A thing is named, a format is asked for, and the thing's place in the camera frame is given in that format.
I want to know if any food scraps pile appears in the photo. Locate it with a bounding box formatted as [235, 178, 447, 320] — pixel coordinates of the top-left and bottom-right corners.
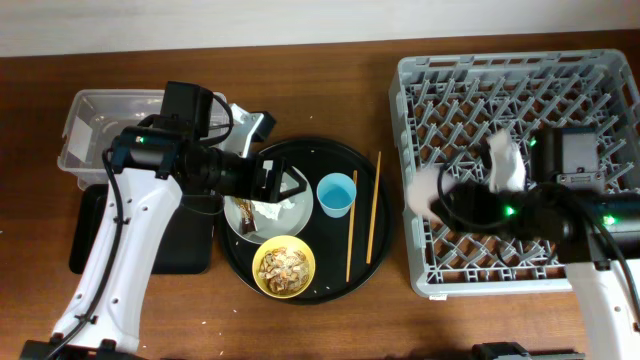
[258, 247, 310, 295]

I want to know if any right wooden chopstick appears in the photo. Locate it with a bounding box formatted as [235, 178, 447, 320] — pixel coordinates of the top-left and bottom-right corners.
[366, 151, 381, 265]

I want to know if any yellow bowl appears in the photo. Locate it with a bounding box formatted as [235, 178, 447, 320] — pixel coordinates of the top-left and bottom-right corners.
[252, 235, 316, 299]

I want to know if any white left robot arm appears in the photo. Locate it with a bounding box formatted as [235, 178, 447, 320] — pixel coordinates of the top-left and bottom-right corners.
[20, 81, 307, 359]

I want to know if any light blue cup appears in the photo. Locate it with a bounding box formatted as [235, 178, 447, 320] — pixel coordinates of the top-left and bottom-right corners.
[316, 173, 357, 218]

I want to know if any wooden chopstick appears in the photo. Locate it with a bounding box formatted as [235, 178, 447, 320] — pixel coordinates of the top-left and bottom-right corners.
[345, 170, 358, 283]
[366, 151, 381, 265]

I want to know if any clear plastic bin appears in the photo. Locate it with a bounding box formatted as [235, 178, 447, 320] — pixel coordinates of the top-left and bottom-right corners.
[56, 88, 235, 191]

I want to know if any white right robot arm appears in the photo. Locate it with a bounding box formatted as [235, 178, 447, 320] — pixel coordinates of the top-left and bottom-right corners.
[429, 183, 639, 359]

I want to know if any pink cup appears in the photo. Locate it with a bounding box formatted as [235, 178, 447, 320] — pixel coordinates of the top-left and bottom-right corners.
[405, 166, 441, 223]

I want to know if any white napkin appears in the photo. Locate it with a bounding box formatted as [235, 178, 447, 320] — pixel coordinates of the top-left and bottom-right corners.
[252, 199, 295, 220]

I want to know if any grey dishwasher rack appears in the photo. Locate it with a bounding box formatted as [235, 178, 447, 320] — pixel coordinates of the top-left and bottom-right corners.
[389, 49, 639, 299]

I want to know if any round black tray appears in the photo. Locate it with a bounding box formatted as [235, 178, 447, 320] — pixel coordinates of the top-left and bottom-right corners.
[219, 138, 394, 305]

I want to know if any grey plate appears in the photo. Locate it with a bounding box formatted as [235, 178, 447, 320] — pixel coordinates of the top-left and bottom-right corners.
[224, 184, 314, 244]

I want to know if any black rectangular tray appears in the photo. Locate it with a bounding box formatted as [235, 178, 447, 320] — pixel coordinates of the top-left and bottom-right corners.
[68, 184, 214, 275]

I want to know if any left wooden chopstick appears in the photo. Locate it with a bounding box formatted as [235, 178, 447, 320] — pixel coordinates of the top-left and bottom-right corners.
[345, 170, 358, 283]

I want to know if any gold brown snack wrapper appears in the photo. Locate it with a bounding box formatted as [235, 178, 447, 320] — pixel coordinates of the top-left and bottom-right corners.
[233, 197, 257, 235]

